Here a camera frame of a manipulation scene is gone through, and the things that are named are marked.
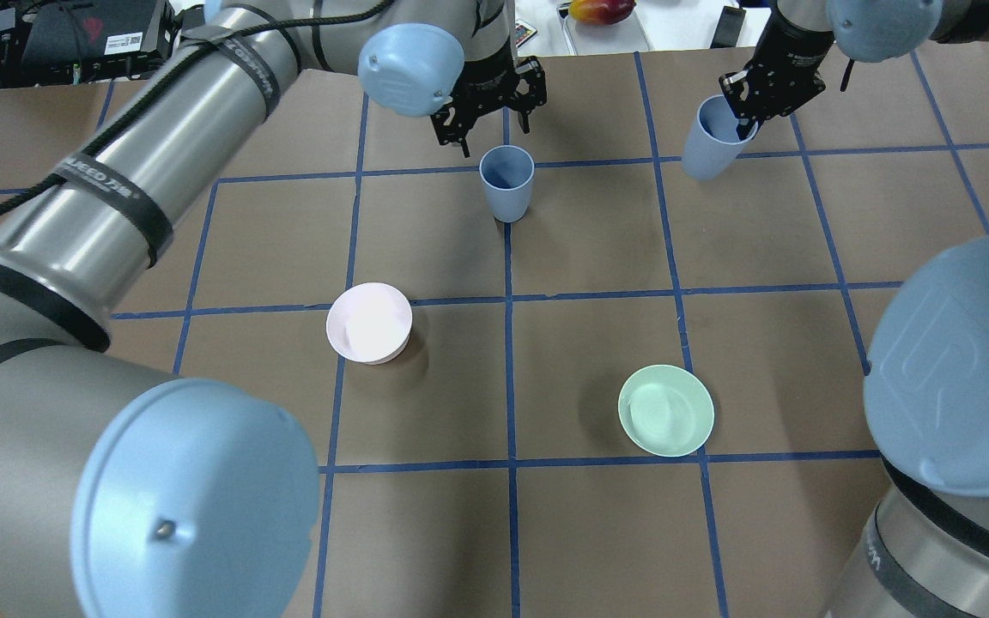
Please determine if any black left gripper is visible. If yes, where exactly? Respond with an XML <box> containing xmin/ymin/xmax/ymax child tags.
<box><xmin>429</xmin><ymin>56</ymin><xmax>547</xmax><ymax>158</ymax></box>

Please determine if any red mango fruit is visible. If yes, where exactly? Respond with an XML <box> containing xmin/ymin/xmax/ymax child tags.
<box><xmin>567</xmin><ymin>0</ymin><xmax>637</xmax><ymax>25</ymax></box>

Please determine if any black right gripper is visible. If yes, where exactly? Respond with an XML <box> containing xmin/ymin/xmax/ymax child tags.
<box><xmin>719</xmin><ymin>17</ymin><xmax>834</xmax><ymax>143</ymax></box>

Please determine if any black computer box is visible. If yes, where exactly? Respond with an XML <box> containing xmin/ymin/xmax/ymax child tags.
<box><xmin>0</xmin><ymin>1</ymin><xmax>182</xmax><ymax>88</ymax></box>

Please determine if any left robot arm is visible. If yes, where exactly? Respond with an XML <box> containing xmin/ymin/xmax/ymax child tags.
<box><xmin>0</xmin><ymin>1</ymin><xmax>519</xmax><ymax>617</ymax></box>

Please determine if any green bowl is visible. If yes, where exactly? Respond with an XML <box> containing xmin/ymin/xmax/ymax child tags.
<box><xmin>616</xmin><ymin>364</ymin><xmax>717</xmax><ymax>457</ymax></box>

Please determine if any blue cup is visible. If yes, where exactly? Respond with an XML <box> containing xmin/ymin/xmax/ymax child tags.
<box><xmin>682</xmin><ymin>94</ymin><xmax>759</xmax><ymax>181</ymax></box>
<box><xmin>478</xmin><ymin>145</ymin><xmax>537</xmax><ymax>224</ymax></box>

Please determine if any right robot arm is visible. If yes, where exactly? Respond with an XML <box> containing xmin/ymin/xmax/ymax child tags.
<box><xmin>719</xmin><ymin>1</ymin><xmax>989</xmax><ymax>617</ymax></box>

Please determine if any pink bowl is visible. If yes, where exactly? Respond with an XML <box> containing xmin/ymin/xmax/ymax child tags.
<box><xmin>325</xmin><ymin>282</ymin><xmax>413</xmax><ymax>365</ymax></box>

